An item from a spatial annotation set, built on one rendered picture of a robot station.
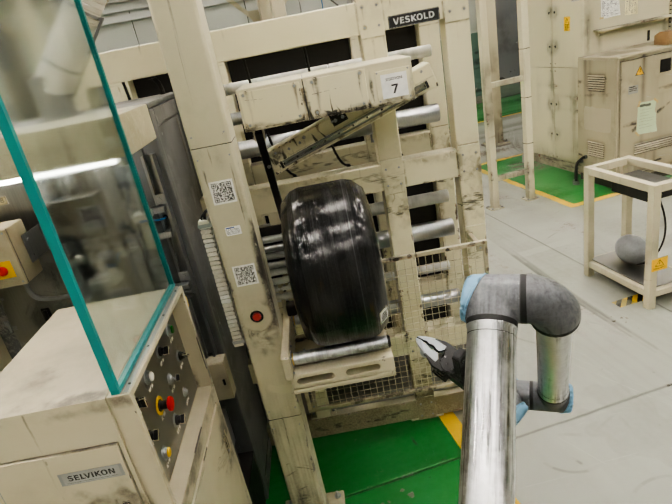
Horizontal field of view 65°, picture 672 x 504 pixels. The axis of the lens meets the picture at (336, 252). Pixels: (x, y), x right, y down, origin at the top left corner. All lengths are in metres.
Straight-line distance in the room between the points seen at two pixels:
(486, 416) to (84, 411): 0.86
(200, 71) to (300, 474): 1.53
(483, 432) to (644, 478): 1.57
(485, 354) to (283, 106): 1.11
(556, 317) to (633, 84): 4.64
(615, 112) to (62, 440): 5.24
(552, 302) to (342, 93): 1.03
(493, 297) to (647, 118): 4.82
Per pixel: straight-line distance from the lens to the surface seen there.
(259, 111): 1.91
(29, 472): 1.48
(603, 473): 2.68
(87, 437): 1.37
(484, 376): 1.21
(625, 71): 5.72
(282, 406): 2.06
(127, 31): 10.74
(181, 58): 1.66
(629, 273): 3.94
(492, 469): 1.18
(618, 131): 5.79
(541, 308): 1.27
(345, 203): 1.65
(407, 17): 2.24
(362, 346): 1.84
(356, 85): 1.90
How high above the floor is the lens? 1.90
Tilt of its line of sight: 22 degrees down
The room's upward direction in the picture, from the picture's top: 11 degrees counter-clockwise
